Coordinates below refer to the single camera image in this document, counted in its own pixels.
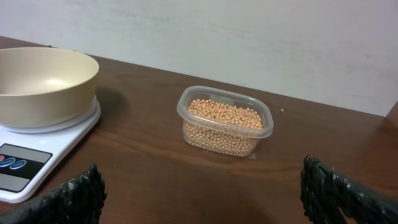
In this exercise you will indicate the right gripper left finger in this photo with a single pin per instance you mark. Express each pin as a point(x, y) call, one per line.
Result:
point(78, 200)

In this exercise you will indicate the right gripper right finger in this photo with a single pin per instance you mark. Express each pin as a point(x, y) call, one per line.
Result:
point(331, 197)

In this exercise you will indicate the clear plastic container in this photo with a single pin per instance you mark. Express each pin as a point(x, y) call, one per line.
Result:
point(230, 98)

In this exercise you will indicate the pile of soybeans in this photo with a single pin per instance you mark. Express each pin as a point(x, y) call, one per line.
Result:
point(222, 131)

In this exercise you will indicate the cream ceramic bowl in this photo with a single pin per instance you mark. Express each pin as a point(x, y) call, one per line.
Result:
point(42, 86)

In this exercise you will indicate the white digital kitchen scale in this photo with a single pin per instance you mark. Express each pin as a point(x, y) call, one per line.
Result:
point(29, 155)

